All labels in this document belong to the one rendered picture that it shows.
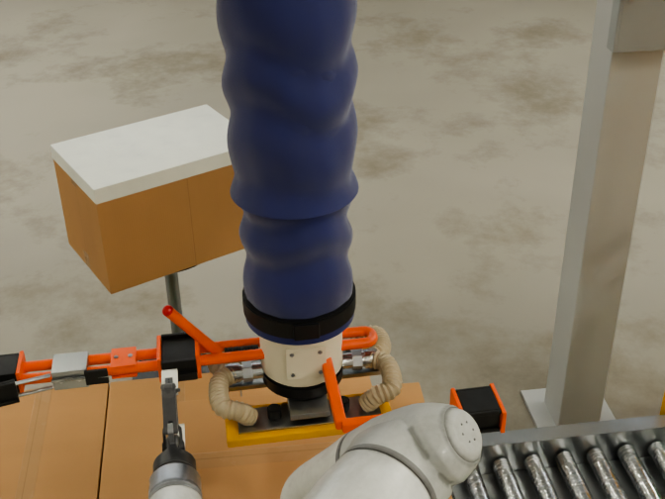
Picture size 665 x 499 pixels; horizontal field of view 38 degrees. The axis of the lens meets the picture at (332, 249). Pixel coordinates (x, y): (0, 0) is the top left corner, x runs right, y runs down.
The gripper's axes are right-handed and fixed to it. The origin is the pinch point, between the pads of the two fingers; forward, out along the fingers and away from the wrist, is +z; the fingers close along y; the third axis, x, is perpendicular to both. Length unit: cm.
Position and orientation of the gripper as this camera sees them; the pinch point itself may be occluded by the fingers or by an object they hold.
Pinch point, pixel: (173, 402)
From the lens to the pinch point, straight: 188.6
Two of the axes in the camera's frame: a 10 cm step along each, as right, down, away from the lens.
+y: 0.1, 8.5, 5.3
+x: 9.9, -0.9, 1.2
